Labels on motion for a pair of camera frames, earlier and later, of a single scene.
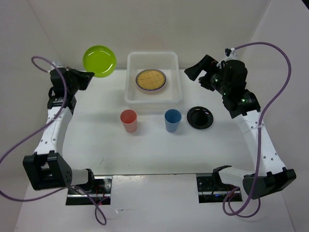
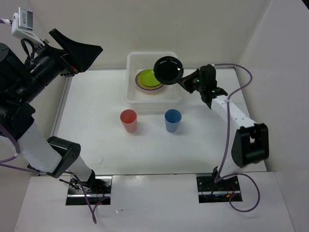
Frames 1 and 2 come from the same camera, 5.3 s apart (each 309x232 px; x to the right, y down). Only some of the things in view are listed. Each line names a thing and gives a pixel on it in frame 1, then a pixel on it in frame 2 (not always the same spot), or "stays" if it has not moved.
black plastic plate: [200, 117] to [168, 70]
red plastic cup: [128, 117] stays
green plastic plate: [99, 59] to [147, 78]
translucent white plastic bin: [153, 83] stays
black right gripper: [208, 64] to [186, 81]
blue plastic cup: [172, 118] stays
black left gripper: [86, 77] to [81, 54]
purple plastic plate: [147, 90] stays
